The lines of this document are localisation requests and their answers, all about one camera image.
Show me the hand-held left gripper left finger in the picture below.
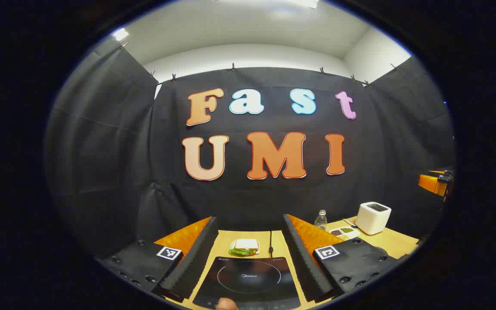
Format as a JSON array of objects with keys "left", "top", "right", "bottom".
[{"left": 99, "top": 216, "right": 219, "bottom": 303}]

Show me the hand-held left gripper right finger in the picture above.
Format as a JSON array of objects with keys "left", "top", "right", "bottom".
[{"left": 282, "top": 214, "right": 400, "bottom": 303}]

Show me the black induction cooktop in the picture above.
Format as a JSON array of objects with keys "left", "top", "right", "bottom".
[{"left": 192, "top": 256, "right": 301, "bottom": 310}]

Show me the white divided tray with beans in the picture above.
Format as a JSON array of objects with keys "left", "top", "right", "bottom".
[{"left": 329, "top": 226, "right": 360, "bottom": 242}]

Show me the sandwich with lettuce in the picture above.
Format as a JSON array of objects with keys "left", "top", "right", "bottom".
[{"left": 229, "top": 239, "right": 260, "bottom": 257}]

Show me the white toaster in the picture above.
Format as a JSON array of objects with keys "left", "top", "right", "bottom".
[{"left": 355, "top": 201, "right": 392, "bottom": 236}]

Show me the row of black cloth clips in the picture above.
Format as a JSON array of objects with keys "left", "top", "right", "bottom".
[{"left": 119, "top": 42, "right": 399, "bottom": 87}]

